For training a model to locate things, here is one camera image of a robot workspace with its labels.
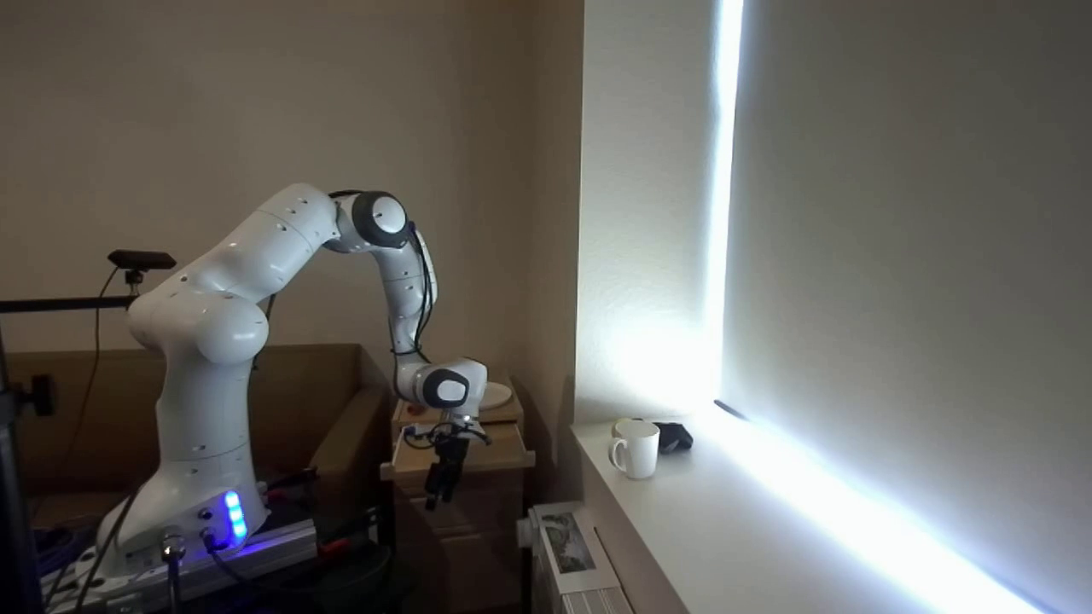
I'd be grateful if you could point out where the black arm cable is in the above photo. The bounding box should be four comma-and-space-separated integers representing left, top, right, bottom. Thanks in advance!
405, 223, 442, 358

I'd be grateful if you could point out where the white mug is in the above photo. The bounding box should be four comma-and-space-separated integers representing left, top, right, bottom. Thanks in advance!
604, 416, 664, 485

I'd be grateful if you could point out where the black stereo camera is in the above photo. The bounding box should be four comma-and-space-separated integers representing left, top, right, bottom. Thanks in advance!
104, 247, 180, 287

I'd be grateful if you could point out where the brown cardboard box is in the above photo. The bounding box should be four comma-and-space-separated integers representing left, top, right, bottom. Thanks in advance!
378, 386, 540, 614

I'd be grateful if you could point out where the black camera cable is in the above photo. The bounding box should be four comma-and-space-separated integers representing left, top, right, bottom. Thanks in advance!
52, 271, 114, 487

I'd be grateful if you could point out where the wide white roller blind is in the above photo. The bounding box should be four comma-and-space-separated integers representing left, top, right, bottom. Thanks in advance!
718, 0, 1092, 614

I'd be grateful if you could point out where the small black object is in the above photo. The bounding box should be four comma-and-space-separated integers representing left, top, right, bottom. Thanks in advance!
655, 420, 695, 458

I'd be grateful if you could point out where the black camera boom rod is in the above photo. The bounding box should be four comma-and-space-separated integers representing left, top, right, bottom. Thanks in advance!
0, 290, 147, 316

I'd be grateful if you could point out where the printed paper leaflet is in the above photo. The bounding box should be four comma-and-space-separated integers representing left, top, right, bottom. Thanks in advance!
542, 515, 597, 573

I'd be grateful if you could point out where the narrow white roller blind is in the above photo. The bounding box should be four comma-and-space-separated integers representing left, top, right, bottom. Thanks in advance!
575, 0, 733, 431

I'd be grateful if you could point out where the light wooden drawer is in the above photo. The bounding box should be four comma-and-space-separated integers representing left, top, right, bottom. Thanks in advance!
378, 431, 540, 487

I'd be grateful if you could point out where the black perforated mounting board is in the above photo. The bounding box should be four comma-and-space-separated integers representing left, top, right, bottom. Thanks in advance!
43, 515, 325, 614

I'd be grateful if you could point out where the white window sill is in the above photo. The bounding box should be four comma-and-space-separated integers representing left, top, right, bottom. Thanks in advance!
572, 409, 1035, 614

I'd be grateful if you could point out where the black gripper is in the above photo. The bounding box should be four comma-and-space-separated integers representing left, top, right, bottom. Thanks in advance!
419, 412, 494, 511

